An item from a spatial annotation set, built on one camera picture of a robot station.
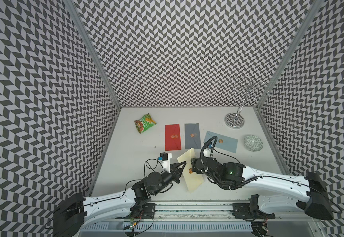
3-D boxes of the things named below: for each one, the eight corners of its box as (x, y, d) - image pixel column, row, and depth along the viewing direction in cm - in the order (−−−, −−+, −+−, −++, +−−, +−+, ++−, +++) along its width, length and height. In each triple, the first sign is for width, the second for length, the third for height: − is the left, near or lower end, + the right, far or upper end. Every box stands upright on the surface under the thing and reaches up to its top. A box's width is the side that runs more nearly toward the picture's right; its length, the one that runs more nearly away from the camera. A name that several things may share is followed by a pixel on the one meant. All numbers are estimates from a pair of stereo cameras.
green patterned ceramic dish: (245, 152, 96) (248, 148, 92) (241, 138, 102) (243, 135, 98) (261, 152, 96) (265, 148, 92) (256, 138, 102) (259, 135, 98)
